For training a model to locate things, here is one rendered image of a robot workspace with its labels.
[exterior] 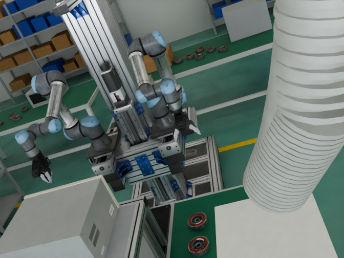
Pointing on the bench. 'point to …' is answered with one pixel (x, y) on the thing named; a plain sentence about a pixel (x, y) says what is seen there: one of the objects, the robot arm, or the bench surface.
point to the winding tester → (63, 222)
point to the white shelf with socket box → (271, 232)
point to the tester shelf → (128, 229)
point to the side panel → (148, 246)
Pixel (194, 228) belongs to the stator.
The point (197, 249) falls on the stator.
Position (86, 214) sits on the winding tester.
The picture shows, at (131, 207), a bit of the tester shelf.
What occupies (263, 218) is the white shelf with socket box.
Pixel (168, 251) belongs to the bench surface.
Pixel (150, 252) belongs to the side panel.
